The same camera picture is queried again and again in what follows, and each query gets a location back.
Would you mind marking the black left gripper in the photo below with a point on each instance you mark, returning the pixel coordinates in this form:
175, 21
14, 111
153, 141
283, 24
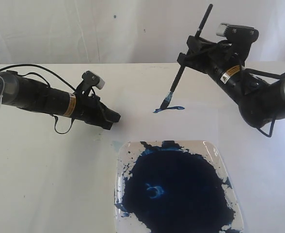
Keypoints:
80, 106

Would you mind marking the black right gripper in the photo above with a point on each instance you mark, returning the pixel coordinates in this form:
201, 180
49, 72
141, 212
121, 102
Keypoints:
259, 102

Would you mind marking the black paintbrush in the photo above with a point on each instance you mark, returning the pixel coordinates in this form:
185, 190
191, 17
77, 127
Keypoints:
168, 98

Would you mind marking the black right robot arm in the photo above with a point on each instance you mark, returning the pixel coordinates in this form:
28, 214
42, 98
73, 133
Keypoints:
260, 96

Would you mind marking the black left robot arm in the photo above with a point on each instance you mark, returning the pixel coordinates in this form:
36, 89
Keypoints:
35, 96

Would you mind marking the white paper sheet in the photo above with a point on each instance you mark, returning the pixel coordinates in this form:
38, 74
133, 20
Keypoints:
139, 122

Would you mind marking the white plate with blue paint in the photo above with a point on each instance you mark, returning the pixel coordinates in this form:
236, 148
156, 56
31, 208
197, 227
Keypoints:
174, 187

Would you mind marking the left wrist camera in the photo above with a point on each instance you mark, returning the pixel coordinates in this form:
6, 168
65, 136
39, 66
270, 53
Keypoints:
91, 79

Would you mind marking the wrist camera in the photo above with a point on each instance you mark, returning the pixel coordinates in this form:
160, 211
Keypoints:
240, 37
91, 79

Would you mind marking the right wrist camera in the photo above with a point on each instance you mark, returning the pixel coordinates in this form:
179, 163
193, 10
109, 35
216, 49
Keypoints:
240, 37

